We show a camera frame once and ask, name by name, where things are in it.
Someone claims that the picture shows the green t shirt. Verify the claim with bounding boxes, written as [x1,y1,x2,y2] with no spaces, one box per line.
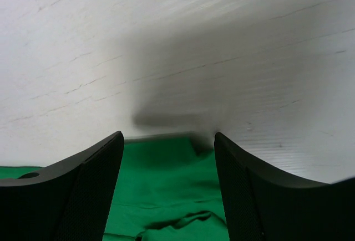
[0,137,230,241]

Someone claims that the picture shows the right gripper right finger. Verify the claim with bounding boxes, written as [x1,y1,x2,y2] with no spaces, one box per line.
[214,132,354,240]

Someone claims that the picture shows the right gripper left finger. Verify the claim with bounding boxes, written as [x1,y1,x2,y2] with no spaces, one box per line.
[1,131,124,240]

